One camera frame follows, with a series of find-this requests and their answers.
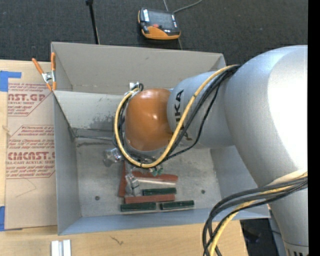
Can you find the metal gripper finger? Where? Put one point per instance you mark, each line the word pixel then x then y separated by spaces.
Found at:
pixel 132 184
pixel 113 155

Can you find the red-brown flat block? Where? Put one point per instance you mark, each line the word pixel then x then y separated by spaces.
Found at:
pixel 150 198
pixel 122 185
pixel 165 177

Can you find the dark green flat block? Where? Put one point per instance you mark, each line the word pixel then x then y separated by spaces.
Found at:
pixel 160 191
pixel 138 207
pixel 177 205

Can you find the pale wooden stick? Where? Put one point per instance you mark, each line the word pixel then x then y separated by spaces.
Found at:
pixel 157 182

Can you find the grey metal bin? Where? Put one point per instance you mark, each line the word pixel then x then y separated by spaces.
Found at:
pixel 100 180

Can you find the brown cardboard board red print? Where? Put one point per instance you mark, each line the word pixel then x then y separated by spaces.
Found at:
pixel 30 140

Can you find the black cylinder on white bracket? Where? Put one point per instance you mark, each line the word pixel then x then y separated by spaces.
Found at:
pixel 134 85

